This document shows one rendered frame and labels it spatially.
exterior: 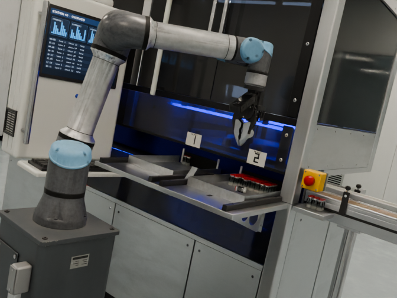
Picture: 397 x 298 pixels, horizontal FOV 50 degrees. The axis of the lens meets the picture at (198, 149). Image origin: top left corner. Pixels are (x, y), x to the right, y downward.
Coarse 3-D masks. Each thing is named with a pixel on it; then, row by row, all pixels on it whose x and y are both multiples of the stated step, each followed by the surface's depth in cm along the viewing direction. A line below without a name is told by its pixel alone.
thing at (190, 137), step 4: (188, 132) 199; (188, 136) 199; (192, 136) 198; (196, 136) 197; (200, 136) 195; (188, 140) 199; (192, 140) 198; (196, 140) 197; (200, 140) 195; (188, 144) 199; (192, 144) 198; (196, 144) 197
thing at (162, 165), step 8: (128, 160) 186; (136, 160) 183; (144, 160) 180; (152, 160) 198; (160, 160) 202; (168, 160) 207; (176, 160) 212; (144, 168) 180; (152, 168) 178; (160, 168) 175; (168, 168) 192; (176, 168) 196; (184, 168) 200
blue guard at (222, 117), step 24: (144, 96) 217; (120, 120) 228; (144, 120) 217; (168, 120) 207; (192, 120) 199; (216, 120) 190; (264, 120) 176; (216, 144) 190; (264, 144) 176; (288, 144) 169
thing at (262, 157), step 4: (252, 152) 179; (256, 152) 178; (260, 152) 177; (248, 156) 180; (252, 156) 179; (256, 156) 178; (260, 156) 177; (264, 156) 176; (248, 160) 180; (252, 160) 179; (256, 160) 178; (260, 160) 177; (264, 160) 175; (256, 164) 178; (260, 164) 177; (264, 164) 175
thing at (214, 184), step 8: (192, 176) 167; (200, 176) 172; (208, 176) 176; (216, 176) 181; (224, 176) 186; (192, 184) 165; (200, 184) 162; (208, 184) 160; (216, 184) 177; (224, 184) 180; (208, 192) 160; (216, 192) 158; (224, 192) 156; (232, 192) 154; (240, 192) 172; (248, 192) 174; (272, 192) 168; (280, 192) 173; (232, 200) 154; (240, 200) 152
